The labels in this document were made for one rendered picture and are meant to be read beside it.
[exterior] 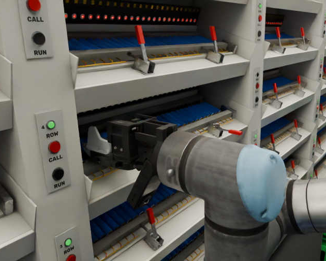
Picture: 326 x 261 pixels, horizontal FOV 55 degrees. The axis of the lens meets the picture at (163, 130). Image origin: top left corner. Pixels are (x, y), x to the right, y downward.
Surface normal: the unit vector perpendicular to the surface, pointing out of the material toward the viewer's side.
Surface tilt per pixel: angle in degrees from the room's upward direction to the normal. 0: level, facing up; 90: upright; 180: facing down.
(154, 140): 90
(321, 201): 62
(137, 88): 111
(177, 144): 38
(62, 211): 90
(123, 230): 21
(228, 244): 92
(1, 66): 90
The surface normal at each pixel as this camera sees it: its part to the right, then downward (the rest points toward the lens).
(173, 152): -0.55, -0.35
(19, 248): 0.73, 0.48
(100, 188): 0.24, -0.84
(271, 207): 0.75, 0.07
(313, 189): -0.58, -0.69
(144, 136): -0.65, 0.23
